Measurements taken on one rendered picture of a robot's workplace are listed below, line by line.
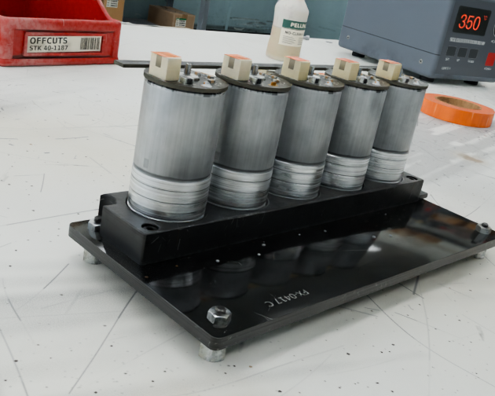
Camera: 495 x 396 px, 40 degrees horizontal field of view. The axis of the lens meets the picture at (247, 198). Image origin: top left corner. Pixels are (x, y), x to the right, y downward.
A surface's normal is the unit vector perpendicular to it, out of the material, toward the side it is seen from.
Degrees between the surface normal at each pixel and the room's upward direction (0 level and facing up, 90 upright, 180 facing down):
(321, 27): 90
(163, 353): 0
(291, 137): 90
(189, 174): 90
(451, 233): 0
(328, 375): 0
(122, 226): 90
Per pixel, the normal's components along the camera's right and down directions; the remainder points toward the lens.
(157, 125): -0.47, 0.23
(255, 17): 0.66, 0.38
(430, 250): 0.18, -0.92
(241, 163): 0.11, 0.37
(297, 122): -0.15, 0.32
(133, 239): -0.71, 0.12
